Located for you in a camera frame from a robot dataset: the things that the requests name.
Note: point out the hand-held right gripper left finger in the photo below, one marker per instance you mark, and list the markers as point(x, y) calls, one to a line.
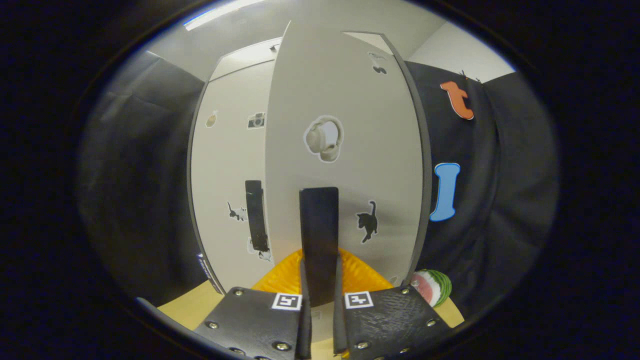
point(305, 335)

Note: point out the dark blue book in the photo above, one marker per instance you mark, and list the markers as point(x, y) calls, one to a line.
point(206, 270)

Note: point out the black backdrop cloth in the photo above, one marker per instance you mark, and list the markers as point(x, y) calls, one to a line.
point(510, 200)

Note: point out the white double-door shoe cabinet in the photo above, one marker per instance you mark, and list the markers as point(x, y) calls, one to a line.
point(240, 60)

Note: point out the cabinet door with cat sticker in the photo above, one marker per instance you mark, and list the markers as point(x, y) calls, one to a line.
point(350, 100)

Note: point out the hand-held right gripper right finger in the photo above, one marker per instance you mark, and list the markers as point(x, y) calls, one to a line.
point(339, 330)

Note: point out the watermelon slice toy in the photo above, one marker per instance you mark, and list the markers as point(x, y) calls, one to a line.
point(437, 287)

